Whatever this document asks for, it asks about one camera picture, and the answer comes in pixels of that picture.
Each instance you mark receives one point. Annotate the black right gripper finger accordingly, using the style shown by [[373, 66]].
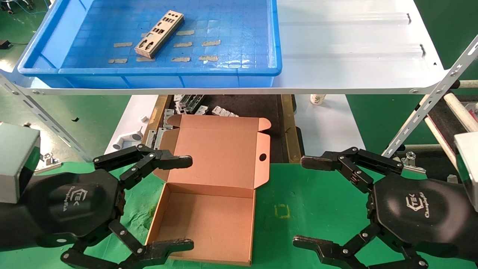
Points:
[[321, 162], [317, 246]]

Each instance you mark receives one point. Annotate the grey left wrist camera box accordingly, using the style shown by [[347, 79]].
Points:
[[16, 160]]

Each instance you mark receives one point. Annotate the black power adapter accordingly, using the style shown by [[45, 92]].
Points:
[[5, 44]]

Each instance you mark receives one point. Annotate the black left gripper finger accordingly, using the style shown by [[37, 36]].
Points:
[[168, 247], [171, 161]]

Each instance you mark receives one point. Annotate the silver binder clip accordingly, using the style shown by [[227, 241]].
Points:
[[49, 160], [411, 156]]

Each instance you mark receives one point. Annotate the wheeled chair base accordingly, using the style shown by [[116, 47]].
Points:
[[18, 5]]

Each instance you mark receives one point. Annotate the metal parts pile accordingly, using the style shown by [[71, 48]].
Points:
[[254, 112]]

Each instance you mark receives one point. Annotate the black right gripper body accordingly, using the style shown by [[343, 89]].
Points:
[[418, 213]]

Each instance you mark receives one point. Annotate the grey perforated shelf brace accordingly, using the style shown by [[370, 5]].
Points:
[[429, 101], [44, 116]]

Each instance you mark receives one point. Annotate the white pipe fitting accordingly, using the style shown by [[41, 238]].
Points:
[[129, 138]]

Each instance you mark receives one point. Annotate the blue plastic tray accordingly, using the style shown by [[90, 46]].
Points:
[[242, 37]]

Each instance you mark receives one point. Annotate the white metal shelf board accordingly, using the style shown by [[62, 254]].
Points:
[[354, 56]]

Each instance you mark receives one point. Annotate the ribbed silver metal bracket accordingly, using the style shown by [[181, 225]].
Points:
[[224, 111]]

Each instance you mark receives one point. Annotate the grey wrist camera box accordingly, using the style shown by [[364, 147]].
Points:
[[468, 168], [16, 160]]

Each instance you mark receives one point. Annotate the grey metal bracket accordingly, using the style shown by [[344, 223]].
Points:
[[168, 116], [150, 138], [160, 135]]

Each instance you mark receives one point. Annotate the open brown cardboard box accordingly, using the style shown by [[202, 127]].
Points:
[[220, 157]]

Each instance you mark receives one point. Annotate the small white plastic piece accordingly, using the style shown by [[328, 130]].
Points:
[[144, 118]]

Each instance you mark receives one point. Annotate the green table cloth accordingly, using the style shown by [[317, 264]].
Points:
[[298, 194]]

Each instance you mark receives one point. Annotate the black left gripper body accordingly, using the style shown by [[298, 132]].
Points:
[[74, 201]]

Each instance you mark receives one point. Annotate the small silver metal bracket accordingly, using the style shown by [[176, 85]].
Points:
[[178, 98], [201, 110], [181, 108]]

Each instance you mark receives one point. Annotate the long silver metal bracket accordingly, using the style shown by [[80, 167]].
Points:
[[195, 101]]

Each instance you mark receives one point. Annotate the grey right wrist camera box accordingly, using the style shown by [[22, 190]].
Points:
[[468, 168]]

